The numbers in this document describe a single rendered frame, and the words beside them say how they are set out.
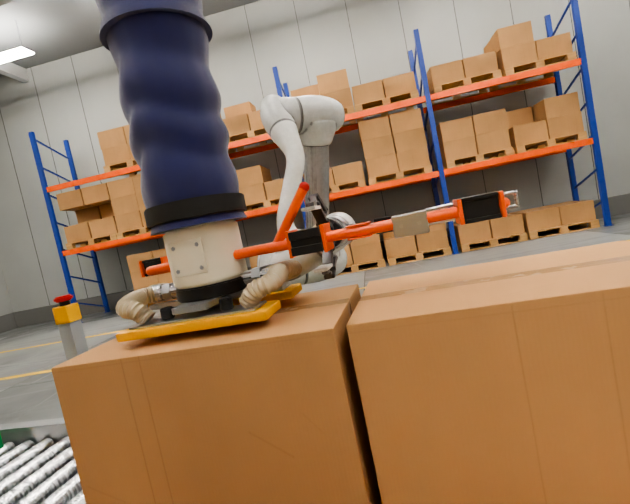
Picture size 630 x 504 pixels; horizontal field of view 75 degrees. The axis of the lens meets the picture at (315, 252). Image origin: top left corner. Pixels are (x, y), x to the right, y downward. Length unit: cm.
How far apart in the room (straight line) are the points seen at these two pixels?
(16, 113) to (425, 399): 1264
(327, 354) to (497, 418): 29
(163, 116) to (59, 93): 1141
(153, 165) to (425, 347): 64
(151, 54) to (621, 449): 108
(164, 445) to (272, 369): 28
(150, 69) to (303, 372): 66
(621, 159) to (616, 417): 1005
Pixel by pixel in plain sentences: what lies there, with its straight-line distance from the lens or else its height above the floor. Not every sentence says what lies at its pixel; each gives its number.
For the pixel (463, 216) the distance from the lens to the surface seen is 83.
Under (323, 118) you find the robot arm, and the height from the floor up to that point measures 149.
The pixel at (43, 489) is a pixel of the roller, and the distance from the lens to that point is 154.
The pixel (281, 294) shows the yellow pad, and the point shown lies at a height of 97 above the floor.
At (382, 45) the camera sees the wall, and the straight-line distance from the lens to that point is 1002.
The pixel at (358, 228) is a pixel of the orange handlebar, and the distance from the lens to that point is 84.
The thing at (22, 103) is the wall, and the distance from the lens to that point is 1291.
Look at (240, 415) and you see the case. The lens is 82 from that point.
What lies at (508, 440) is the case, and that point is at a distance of 79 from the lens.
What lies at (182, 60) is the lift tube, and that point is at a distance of 97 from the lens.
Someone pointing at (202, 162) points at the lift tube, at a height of 130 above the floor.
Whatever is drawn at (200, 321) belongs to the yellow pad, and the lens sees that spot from 85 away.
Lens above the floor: 113
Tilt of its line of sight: 4 degrees down
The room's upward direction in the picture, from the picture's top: 12 degrees counter-clockwise
